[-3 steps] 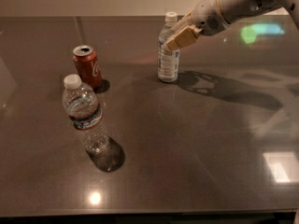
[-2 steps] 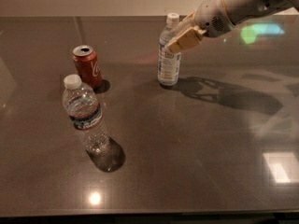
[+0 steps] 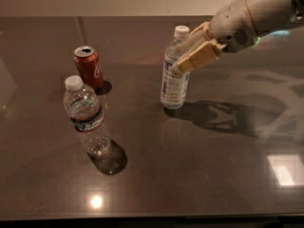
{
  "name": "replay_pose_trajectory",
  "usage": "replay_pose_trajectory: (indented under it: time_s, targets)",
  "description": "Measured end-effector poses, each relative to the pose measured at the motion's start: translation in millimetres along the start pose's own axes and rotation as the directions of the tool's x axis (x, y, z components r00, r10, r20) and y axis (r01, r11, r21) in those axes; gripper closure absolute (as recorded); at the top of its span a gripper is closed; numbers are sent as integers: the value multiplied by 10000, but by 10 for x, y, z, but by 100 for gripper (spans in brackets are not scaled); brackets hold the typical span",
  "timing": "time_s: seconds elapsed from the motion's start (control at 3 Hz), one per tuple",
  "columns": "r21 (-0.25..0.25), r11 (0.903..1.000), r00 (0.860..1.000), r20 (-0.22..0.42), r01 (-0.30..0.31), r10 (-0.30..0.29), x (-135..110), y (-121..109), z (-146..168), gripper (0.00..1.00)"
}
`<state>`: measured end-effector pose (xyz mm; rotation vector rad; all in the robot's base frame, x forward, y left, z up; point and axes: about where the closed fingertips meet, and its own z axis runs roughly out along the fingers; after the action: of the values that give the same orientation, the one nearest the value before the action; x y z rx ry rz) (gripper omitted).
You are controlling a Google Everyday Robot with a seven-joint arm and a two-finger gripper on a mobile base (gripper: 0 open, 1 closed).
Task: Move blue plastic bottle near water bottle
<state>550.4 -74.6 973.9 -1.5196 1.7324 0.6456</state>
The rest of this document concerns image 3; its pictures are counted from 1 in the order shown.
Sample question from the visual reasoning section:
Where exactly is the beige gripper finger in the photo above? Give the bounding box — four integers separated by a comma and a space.
176, 39, 226, 73
187, 22, 210, 50

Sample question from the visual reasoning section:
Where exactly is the blue label plastic bottle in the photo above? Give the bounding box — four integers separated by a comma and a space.
161, 26, 190, 109

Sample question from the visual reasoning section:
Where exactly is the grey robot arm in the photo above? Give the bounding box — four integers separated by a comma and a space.
174, 0, 304, 73

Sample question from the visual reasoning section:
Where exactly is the clear water bottle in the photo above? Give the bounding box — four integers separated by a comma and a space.
63, 75, 113, 159

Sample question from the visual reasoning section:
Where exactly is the red soda can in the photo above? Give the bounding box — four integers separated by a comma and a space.
74, 46, 104, 90

